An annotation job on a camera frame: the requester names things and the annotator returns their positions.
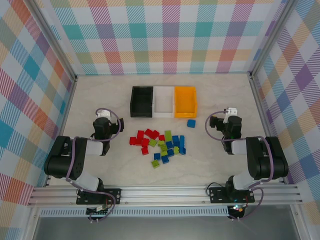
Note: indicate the red lego brick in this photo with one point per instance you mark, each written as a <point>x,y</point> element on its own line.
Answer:
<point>162,137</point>
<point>145,142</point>
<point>144,150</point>
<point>133,140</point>
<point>155,135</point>
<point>139,134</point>
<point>148,132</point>

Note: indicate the long green lego brick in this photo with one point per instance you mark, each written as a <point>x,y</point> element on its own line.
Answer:
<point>167,135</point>

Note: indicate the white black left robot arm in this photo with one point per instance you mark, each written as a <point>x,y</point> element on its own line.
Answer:
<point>62,160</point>

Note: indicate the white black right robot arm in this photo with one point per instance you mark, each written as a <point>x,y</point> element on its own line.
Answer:
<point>265,160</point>

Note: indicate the black plastic bin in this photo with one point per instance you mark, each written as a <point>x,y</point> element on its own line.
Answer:
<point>136,114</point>

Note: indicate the orange plastic bin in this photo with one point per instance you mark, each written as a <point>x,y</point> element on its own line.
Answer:
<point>185,115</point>

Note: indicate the white plastic bin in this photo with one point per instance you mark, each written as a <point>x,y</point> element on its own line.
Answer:
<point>163,115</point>

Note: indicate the small electronics board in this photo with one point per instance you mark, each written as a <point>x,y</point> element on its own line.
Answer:
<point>98,208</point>
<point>237,210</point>

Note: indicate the grey metal shelf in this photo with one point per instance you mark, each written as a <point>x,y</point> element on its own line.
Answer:
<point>162,230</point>

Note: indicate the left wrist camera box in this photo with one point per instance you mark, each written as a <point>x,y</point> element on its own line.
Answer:
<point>102,128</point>

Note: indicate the aluminium table edge rail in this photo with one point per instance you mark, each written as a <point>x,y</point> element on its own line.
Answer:
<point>63,125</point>
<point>266,125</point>

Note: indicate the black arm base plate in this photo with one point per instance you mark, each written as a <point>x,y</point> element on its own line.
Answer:
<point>115,196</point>
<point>217,196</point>

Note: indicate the wide aluminium extrusion rail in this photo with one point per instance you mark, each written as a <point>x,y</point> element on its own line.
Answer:
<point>162,193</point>

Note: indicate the aluminium frame post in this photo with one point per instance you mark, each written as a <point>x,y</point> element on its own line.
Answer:
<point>272,37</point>
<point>53,41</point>

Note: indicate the aluminium frame leg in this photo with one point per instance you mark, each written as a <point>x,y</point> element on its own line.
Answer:
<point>298,220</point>
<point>32,222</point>

